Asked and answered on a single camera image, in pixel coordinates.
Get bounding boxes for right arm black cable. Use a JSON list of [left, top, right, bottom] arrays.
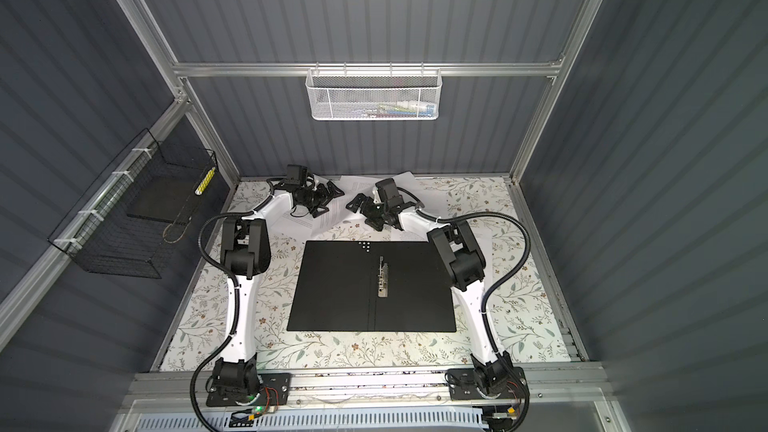
[[407, 188, 534, 432]]

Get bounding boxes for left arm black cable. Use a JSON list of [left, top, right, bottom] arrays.
[[189, 176, 289, 432]]

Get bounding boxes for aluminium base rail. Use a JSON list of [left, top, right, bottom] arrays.
[[118, 362, 615, 413]]

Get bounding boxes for yellow marker in black basket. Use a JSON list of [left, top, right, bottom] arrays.
[[194, 167, 217, 196]]

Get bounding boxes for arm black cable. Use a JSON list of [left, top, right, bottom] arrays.
[[189, 176, 289, 432], [407, 188, 534, 432]]

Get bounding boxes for grey folder with black inside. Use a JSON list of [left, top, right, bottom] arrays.
[[287, 241, 457, 333]]

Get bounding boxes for printed sheet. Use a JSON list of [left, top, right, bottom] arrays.
[[338, 172, 448, 215], [284, 191, 361, 241]]

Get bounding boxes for white wire basket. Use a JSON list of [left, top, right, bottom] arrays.
[[305, 70, 443, 121]]

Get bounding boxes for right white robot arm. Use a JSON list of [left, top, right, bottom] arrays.
[[346, 178, 531, 398]]

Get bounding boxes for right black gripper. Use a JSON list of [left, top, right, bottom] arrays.
[[349, 195, 391, 231]]

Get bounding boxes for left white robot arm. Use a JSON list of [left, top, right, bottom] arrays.
[[199, 164, 344, 406]]

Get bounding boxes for black wire basket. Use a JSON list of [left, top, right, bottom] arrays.
[[48, 133, 218, 279]]

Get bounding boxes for pens in white basket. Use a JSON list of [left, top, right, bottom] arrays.
[[353, 101, 438, 118]]

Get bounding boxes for black pad in basket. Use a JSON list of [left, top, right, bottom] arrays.
[[127, 177, 202, 225]]

